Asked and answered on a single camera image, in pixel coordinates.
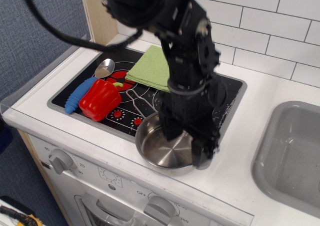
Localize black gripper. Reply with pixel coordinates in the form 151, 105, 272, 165
159, 78, 227, 168

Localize stainless steel pot with handle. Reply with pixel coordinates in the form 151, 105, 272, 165
126, 89, 196, 175

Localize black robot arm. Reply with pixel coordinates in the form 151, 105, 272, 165
104, 0, 225, 169

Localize black toy stove top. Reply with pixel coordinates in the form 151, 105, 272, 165
48, 49, 245, 152

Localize grey right oven knob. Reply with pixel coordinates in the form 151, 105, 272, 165
143, 196, 176, 225

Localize grey oven knob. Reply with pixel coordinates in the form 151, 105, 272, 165
48, 149, 74, 175
143, 196, 176, 225

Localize green folded cloth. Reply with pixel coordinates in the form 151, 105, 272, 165
125, 46, 170, 93

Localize red toy bell pepper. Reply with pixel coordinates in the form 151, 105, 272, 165
78, 79, 124, 122

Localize grey toy sink basin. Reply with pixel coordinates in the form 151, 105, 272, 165
252, 101, 320, 217

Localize white toy oven front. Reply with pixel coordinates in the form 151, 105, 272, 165
30, 136, 253, 225

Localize grey left oven knob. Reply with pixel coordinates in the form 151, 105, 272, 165
48, 149, 74, 175

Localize yellow object at corner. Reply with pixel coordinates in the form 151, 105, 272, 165
17, 214, 44, 226

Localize blue handled metal spoon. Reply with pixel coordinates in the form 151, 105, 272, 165
64, 59, 115, 114

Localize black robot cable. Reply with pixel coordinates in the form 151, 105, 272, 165
18, 0, 145, 53

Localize light wooden side post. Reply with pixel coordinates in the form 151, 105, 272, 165
82, 0, 118, 46

